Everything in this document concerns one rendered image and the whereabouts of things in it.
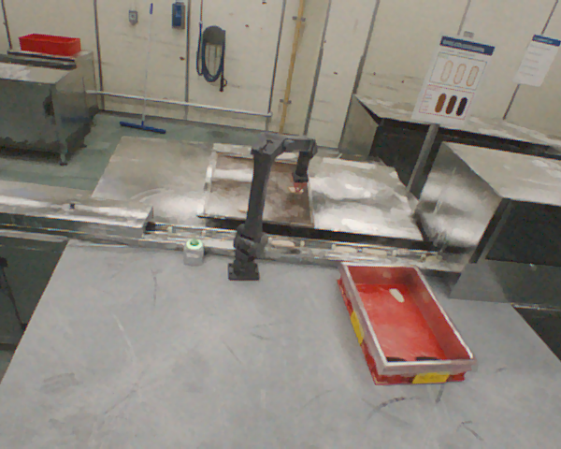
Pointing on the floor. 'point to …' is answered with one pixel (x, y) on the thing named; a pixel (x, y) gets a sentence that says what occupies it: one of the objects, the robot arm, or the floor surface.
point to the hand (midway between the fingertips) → (296, 188)
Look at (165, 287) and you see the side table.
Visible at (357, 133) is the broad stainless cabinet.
